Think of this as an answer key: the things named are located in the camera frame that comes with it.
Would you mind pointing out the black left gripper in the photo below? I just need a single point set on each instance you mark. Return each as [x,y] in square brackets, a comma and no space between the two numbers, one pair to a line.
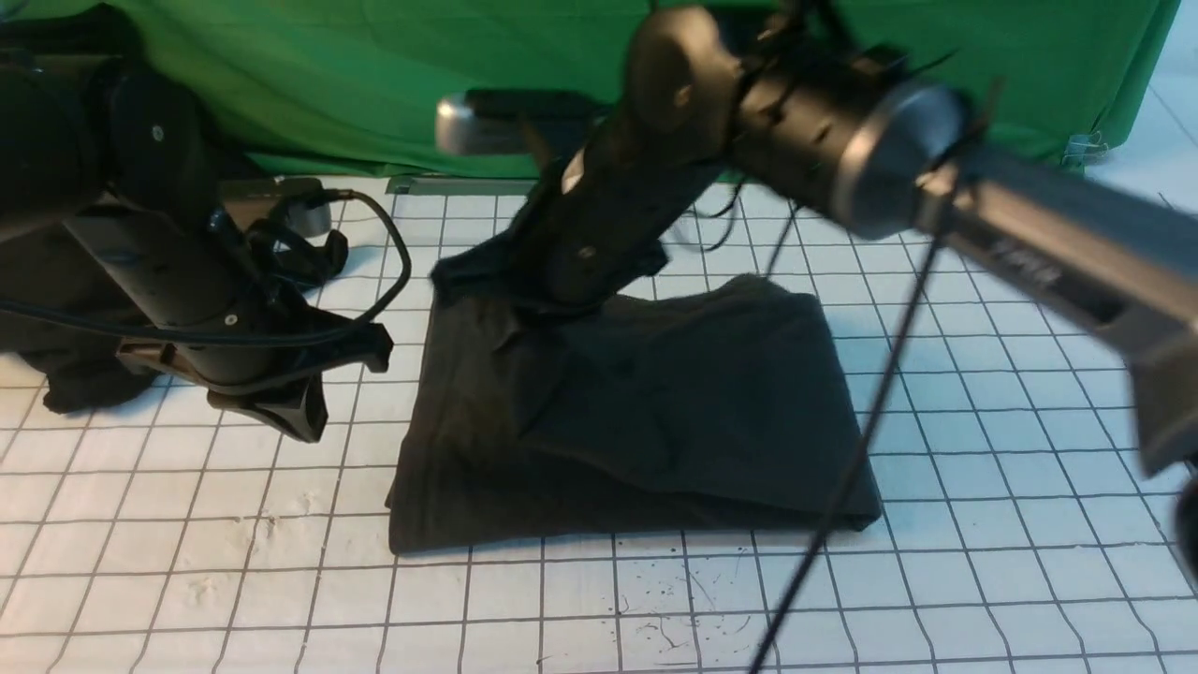
[210,316]

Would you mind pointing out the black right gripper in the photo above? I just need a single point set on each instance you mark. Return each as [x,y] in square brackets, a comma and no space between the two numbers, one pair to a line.
[579,237]

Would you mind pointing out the gray long-sleeved shirt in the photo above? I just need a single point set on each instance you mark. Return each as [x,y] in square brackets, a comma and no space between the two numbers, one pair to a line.
[715,411]

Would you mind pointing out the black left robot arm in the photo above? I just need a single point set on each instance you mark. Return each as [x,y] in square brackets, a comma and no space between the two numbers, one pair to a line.
[113,152]

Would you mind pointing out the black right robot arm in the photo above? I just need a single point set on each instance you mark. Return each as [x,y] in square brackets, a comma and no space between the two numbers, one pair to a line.
[791,100]

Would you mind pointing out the pile of black clothes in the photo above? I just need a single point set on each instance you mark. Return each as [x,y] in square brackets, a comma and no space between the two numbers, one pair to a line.
[75,374]

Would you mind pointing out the green backdrop cloth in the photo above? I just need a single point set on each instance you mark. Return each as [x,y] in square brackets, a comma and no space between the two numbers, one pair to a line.
[351,87]

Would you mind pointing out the silver binder clip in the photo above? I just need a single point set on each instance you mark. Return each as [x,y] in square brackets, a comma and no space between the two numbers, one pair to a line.
[1083,150]

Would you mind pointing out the white grid mat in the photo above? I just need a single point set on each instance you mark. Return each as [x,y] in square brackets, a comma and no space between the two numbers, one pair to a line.
[1018,535]

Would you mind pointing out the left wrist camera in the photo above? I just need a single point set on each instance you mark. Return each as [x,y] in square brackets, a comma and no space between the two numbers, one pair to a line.
[288,229]

